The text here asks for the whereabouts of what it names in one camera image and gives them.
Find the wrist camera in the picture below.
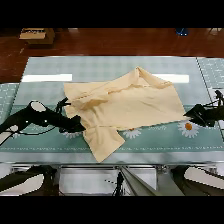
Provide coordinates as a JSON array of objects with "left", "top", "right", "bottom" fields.
[
  {"left": 55, "top": 97, "right": 72, "bottom": 115},
  {"left": 212, "top": 89, "right": 224, "bottom": 108}
]

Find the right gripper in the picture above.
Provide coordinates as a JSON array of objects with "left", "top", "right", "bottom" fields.
[{"left": 182, "top": 103, "right": 211, "bottom": 128}]

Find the cream shirt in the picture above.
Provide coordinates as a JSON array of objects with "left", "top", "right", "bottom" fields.
[{"left": 62, "top": 66, "right": 190, "bottom": 164}]

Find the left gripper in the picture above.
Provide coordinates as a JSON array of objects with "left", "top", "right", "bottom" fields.
[{"left": 58, "top": 115, "right": 86, "bottom": 134}]

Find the silver frame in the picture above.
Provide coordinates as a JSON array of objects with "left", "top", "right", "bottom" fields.
[{"left": 0, "top": 161, "right": 224, "bottom": 196}]

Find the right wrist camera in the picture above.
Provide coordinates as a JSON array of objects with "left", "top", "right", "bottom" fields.
[{"left": 212, "top": 89, "right": 224, "bottom": 108}]

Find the cardboard box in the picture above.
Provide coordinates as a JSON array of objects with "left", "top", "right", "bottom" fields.
[{"left": 18, "top": 27, "right": 56, "bottom": 46}]

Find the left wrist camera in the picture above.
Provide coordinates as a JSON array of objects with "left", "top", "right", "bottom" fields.
[{"left": 55, "top": 97, "right": 72, "bottom": 115}]

